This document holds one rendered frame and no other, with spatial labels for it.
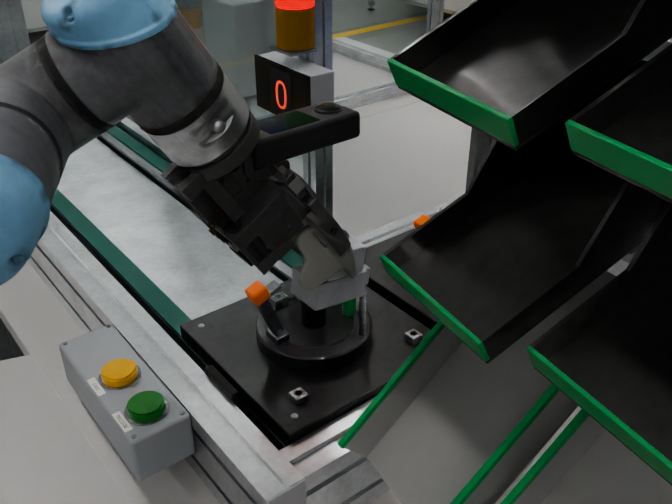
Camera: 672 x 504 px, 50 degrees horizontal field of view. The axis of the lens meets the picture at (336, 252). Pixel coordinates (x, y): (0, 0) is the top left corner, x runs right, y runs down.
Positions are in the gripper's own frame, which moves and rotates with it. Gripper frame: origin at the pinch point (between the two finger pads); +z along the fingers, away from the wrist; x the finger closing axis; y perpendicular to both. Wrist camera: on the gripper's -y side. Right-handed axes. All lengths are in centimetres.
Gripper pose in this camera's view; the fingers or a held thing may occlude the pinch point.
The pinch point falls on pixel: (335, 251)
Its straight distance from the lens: 72.8
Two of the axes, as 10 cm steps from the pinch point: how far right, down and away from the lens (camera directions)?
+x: 6.2, 4.2, -6.7
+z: 4.2, 5.4, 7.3
